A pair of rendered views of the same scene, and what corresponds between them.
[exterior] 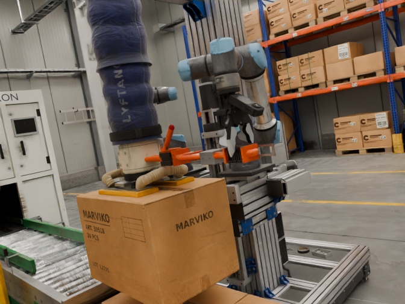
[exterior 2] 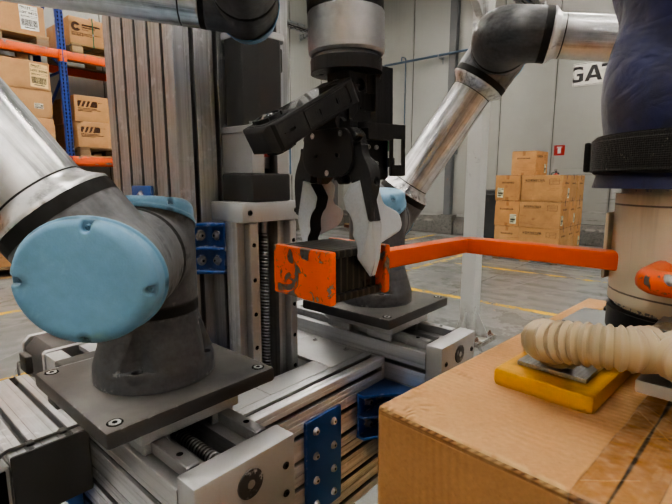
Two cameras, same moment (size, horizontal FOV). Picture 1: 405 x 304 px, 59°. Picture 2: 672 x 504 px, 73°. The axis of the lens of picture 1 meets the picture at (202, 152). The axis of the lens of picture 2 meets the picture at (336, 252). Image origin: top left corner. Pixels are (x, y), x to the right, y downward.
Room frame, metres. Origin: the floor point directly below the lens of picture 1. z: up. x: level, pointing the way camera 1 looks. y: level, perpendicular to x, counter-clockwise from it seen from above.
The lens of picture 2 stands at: (1.99, 0.74, 1.29)
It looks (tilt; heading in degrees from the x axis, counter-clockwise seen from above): 9 degrees down; 268
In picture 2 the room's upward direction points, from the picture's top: straight up
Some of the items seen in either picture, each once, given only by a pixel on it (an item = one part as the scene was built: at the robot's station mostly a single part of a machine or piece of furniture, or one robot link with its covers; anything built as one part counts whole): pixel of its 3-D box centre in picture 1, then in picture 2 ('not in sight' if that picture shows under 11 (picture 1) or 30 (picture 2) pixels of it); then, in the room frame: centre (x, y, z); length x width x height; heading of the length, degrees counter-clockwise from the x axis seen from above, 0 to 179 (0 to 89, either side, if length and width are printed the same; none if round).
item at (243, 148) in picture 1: (240, 153); not in sight; (1.12, -0.12, 1.20); 0.08 x 0.07 x 0.05; 41
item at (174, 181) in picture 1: (161, 177); (596, 336); (1.64, 0.20, 1.10); 0.34 x 0.10 x 0.05; 41
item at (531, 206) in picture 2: not in sight; (539, 204); (-1.66, -6.65, 0.87); 1.21 x 1.02 x 1.74; 46
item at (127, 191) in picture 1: (126, 187); not in sight; (1.51, 0.35, 1.10); 0.34 x 0.10 x 0.05; 41
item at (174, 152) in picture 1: (175, 157); not in sight; (1.39, 0.11, 1.20); 0.10 x 0.08 x 0.06; 131
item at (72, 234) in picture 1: (58, 228); not in sight; (3.14, 1.37, 0.60); 1.60 x 0.10 x 0.09; 44
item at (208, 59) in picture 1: (225, 61); not in sight; (1.24, -0.13, 1.50); 0.11 x 0.11 x 0.08; 72
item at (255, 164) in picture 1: (244, 158); (376, 275); (1.86, -0.21, 1.09); 0.15 x 0.15 x 0.10
